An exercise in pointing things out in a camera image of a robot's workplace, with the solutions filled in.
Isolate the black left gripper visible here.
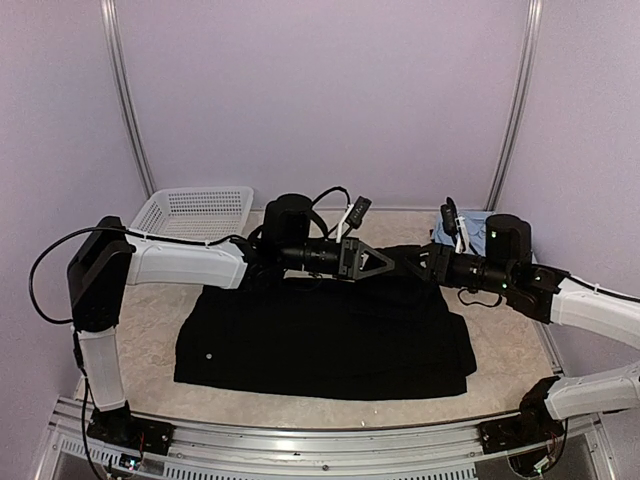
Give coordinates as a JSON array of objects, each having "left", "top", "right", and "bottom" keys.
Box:
[{"left": 282, "top": 237, "right": 396, "bottom": 281}]

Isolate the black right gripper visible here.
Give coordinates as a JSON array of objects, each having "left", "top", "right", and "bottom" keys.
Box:
[{"left": 400, "top": 241, "right": 514, "bottom": 295}]

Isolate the light blue shirt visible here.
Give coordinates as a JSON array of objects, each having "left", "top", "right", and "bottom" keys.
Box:
[{"left": 431, "top": 209, "right": 496, "bottom": 256}]

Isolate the black long sleeve shirt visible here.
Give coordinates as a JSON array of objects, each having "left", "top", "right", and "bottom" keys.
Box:
[{"left": 173, "top": 245, "right": 477, "bottom": 401}]

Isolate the white perforated plastic basket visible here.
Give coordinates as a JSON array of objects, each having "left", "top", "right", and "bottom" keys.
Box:
[{"left": 130, "top": 186, "right": 254, "bottom": 240}]

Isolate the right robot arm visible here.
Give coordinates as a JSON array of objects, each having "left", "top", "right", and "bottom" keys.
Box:
[{"left": 404, "top": 214, "right": 639, "bottom": 444}]

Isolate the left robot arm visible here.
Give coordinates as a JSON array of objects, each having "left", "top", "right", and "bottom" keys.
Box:
[{"left": 66, "top": 193, "right": 395, "bottom": 445}]

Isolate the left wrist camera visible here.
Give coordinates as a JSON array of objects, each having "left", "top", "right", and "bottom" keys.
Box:
[{"left": 335, "top": 196, "right": 372, "bottom": 243}]

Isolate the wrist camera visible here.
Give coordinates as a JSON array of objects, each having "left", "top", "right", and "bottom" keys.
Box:
[
  {"left": 440, "top": 197, "right": 474, "bottom": 253},
  {"left": 335, "top": 196, "right": 372, "bottom": 243}
]

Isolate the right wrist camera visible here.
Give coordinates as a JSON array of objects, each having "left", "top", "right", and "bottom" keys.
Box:
[{"left": 440, "top": 197, "right": 474, "bottom": 253}]

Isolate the right aluminium corner post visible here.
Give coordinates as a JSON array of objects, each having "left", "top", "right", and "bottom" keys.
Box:
[{"left": 484, "top": 0, "right": 544, "bottom": 211}]

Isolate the aluminium corner post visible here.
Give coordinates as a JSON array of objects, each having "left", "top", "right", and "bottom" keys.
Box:
[
  {"left": 100, "top": 0, "right": 156, "bottom": 198},
  {"left": 484, "top": 0, "right": 544, "bottom": 211}
]

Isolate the aluminium front rail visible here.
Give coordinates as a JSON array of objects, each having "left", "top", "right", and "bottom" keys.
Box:
[{"left": 31, "top": 398, "right": 619, "bottom": 479}]

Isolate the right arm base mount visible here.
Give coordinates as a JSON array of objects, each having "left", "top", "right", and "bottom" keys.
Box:
[{"left": 478, "top": 376, "right": 566, "bottom": 454}]

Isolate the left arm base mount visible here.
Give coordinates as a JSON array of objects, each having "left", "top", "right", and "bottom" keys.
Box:
[{"left": 87, "top": 402, "right": 175, "bottom": 456}]

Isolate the left aluminium corner post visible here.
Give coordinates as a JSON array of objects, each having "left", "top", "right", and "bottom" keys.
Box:
[{"left": 100, "top": 0, "right": 156, "bottom": 198}]

